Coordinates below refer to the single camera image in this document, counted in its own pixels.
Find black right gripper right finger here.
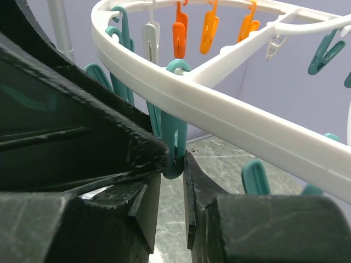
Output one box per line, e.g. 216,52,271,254
183,153,350,262

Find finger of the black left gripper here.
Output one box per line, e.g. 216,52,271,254
1,36,168,191
13,1,151,129

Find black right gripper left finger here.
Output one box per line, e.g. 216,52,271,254
1,175,161,262

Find teal clothespin being pinched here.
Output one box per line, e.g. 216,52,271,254
160,59,191,180

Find white round clip hanger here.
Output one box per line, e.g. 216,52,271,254
91,1,350,202

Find teal clothespin left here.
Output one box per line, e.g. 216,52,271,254
105,5,135,106

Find teal clothespin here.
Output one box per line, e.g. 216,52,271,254
241,159,271,195
105,5,135,106

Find teal clothespin front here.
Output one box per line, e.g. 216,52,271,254
241,159,271,195

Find clear clothespin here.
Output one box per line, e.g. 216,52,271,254
142,0,160,64

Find white metal drying rack stand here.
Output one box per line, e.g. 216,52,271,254
47,0,75,63

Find orange clothespin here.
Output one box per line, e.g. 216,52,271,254
172,0,188,59

